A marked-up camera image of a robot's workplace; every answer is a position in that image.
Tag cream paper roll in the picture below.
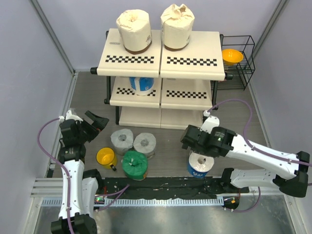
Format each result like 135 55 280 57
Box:
160 4 195 51

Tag yellow cup with handle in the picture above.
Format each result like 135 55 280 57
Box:
96 147 117 171

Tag green wrapped paper roll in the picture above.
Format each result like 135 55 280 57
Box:
122 151 148 181

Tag cream roll with brown band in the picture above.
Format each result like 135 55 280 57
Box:
116 9 152 54

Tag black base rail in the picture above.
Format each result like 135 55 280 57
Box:
99 176 250 200

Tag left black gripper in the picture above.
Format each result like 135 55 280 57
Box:
76 111 108 143

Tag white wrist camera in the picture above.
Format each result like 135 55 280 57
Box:
200 110 220 134
59 109 83 123

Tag cream three-tier checkered shelf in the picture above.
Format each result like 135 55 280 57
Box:
90 28 227 129

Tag black wire basket rack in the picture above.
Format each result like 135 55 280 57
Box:
220 34 255 90

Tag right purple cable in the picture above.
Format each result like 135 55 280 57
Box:
207 98 312 213

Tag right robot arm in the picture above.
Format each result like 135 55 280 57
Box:
180 125 311 198

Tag blue roll front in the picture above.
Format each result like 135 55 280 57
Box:
187 151 215 178

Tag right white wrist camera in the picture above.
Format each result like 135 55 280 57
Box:
200 110 220 134

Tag grey paper roll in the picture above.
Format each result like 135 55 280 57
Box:
133 133 156 159
110 129 134 156

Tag white slotted cable duct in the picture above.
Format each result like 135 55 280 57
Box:
41 196 224 207

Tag blue roll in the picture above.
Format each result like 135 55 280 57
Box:
129 77 154 96
187 151 215 178

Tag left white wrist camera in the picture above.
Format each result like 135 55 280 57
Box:
59 109 83 123

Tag yellow bowl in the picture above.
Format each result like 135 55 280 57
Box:
222 49 244 65

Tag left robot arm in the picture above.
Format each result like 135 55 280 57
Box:
51 109 109 234

